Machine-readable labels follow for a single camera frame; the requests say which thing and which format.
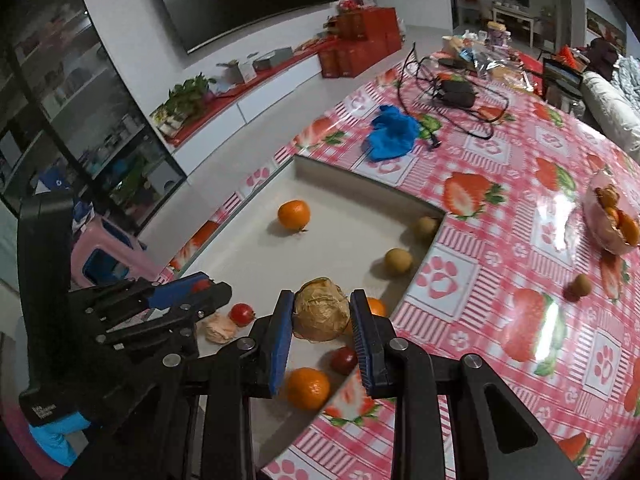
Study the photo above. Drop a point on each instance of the grey box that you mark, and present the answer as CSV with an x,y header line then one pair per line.
x,y
272,60

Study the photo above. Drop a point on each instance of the clear glass bowl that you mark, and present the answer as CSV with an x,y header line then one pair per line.
x,y
595,230

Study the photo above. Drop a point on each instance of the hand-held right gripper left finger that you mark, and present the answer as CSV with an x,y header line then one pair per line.
x,y
281,350

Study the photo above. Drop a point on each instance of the grey crumpled blanket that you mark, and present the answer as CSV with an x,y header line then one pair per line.
x,y
627,75

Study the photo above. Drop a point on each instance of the blue disposable glove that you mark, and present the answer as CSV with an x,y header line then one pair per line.
x,y
392,132

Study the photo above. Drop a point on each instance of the person's left hand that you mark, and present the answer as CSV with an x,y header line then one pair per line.
x,y
57,440

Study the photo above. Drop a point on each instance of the red cherry tomato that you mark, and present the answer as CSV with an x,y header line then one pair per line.
x,y
343,361
242,314

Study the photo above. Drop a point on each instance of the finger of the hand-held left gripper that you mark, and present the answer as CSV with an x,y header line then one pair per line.
x,y
175,297
210,305

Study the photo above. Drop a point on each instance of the strawberry print tablecloth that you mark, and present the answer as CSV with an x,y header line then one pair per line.
x,y
500,260

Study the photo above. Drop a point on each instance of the pink plastic stool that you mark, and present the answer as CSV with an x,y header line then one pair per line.
x,y
110,250

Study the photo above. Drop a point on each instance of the golden husked physalis fruit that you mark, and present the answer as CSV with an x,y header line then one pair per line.
x,y
321,310

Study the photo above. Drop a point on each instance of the tall red gift box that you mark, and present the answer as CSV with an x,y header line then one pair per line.
x,y
382,30

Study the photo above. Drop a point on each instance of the glass display cabinet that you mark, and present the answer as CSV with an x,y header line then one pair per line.
x,y
75,110

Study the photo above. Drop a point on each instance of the small orange mandarin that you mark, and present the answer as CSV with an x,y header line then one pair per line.
x,y
294,215
629,230
377,306
307,388

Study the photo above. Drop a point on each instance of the dark maroon garment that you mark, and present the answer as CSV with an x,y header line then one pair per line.
x,y
602,52

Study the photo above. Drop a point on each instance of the small white box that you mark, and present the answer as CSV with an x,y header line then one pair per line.
x,y
247,70

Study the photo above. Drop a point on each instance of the white television console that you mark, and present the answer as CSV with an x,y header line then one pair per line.
x,y
260,105

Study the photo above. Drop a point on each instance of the framed wall picture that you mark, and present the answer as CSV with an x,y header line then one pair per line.
x,y
605,24

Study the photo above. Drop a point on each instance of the white shallow cardboard tray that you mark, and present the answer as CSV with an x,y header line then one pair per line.
x,y
340,220

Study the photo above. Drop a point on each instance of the pale wrinkled fruit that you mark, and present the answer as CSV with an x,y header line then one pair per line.
x,y
220,329

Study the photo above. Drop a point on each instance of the black power adapter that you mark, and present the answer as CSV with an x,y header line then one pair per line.
x,y
456,93

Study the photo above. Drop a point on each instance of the white side table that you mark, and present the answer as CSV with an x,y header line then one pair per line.
x,y
517,12

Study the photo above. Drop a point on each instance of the low red gift box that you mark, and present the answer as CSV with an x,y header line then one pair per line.
x,y
350,60

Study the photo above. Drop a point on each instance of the grey white sofa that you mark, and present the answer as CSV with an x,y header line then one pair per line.
x,y
612,110

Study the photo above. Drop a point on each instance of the green potted plant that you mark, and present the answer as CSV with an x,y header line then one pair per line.
x,y
185,100

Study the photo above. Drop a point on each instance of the brown longan fruit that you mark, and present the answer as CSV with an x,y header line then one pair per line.
x,y
426,228
398,262
578,287

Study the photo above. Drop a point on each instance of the pile of packaged snacks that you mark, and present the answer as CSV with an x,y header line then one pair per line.
x,y
480,55

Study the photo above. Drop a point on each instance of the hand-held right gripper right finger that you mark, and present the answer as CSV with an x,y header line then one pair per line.
x,y
364,350

